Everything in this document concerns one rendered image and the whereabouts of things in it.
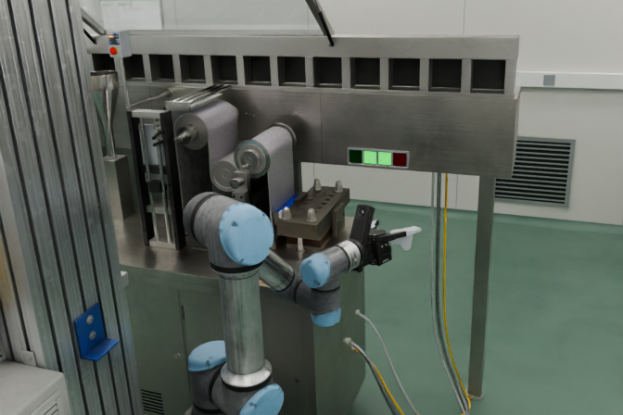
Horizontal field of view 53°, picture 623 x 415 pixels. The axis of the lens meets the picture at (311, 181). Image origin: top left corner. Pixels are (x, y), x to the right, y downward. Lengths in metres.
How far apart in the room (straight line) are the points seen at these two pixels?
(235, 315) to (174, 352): 1.19
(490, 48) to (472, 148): 0.37
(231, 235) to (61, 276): 0.33
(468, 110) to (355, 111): 0.43
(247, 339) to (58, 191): 0.50
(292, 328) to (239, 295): 0.90
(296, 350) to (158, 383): 0.66
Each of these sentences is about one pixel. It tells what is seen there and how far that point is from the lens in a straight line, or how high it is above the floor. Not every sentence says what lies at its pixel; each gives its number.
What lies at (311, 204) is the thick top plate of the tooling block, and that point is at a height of 1.03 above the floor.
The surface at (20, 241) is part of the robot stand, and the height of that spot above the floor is 1.49.
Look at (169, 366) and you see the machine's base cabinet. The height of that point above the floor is 0.46.
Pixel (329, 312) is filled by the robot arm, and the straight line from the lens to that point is 1.58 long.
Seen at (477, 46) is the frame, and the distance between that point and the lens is 2.34.
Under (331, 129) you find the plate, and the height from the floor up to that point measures 1.29.
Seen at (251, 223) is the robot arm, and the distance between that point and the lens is 1.26.
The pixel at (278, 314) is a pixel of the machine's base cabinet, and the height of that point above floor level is 0.78.
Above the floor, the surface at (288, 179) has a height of 1.11.
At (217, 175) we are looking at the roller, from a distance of 2.42.
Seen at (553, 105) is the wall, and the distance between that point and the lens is 4.74.
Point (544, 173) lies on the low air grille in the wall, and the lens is 4.86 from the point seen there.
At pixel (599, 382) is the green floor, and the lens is 3.39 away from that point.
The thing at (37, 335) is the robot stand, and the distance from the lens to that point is 1.28.
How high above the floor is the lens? 1.93
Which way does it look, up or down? 19 degrees down
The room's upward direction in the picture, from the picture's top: 2 degrees counter-clockwise
